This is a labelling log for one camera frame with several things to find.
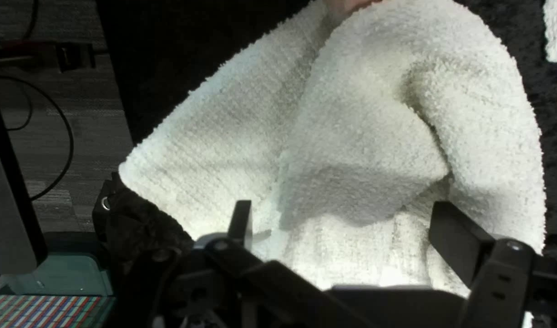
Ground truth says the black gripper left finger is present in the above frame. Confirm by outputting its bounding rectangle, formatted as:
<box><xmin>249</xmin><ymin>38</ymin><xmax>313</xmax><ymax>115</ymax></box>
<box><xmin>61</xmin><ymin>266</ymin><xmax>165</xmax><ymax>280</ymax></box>
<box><xmin>196</xmin><ymin>200</ymin><xmax>325</xmax><ymax>328</ymax></box>

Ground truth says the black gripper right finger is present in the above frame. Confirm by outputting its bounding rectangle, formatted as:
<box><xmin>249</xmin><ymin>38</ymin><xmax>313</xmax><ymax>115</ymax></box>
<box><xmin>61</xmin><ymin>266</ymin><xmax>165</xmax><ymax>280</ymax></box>
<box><xmin>427</xmin><ymin>202</ymin><xmax>557</xmax><ymax>328</ymax></box>

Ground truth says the white terry towel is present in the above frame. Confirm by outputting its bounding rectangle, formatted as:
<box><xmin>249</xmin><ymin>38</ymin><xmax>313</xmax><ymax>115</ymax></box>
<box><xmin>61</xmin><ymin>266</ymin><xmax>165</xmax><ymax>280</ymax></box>
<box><xmin>118</xmin><ymin>0</ymin><xmax>546</xmax><ymax>291</ymax></box>

